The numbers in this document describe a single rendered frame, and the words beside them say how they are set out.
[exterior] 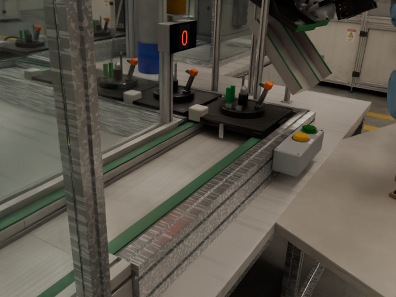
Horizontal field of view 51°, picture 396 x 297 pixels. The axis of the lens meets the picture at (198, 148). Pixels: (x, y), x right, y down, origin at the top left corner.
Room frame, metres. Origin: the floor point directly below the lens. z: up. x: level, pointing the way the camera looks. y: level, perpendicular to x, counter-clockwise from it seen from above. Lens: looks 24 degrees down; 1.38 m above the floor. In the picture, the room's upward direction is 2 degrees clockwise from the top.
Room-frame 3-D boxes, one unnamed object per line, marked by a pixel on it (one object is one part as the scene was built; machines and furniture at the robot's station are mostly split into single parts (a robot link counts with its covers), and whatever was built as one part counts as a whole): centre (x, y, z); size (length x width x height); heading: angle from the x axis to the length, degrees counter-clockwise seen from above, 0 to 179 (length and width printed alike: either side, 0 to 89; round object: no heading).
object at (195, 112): (1.17, 0.00, 0.97); 0.05 x 0.05 x 0.04; 59
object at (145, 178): (0.96, 0.04, 0.91); 0.84 x 0.28 x 0.10; 149
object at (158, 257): (0.89, -0.12, 0.91); 0.89 x 0.06 x 0.11; 149
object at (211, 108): (1.21, -0.13, 0.96); 0.24 x 0.24 x 0.02; 59
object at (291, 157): (1.02, -0.27, 0.93); 0.21 x 0.07 x 0.06; 149
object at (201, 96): (1.34, 0.09, 1.01); 0.24 x 0.24 x 0.13; 59
